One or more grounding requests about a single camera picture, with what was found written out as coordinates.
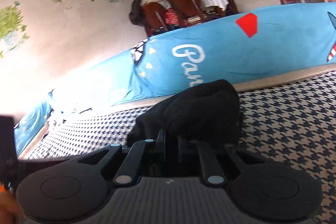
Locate black jacket garment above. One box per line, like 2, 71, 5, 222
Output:
126, 80, 243, 147

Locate blue printed sofa cover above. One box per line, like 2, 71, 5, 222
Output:
14, 3, 335, 154

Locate left wooden chair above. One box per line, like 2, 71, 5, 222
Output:
141, 2, 168, 38

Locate wooden chair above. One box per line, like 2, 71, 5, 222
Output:
141, 2, 168, 38
168, 0, 206, 28

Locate right wooden chair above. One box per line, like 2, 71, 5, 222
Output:
168, 0, 206, 28

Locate table with white cloth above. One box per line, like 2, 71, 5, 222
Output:
201, 0, 229, 17

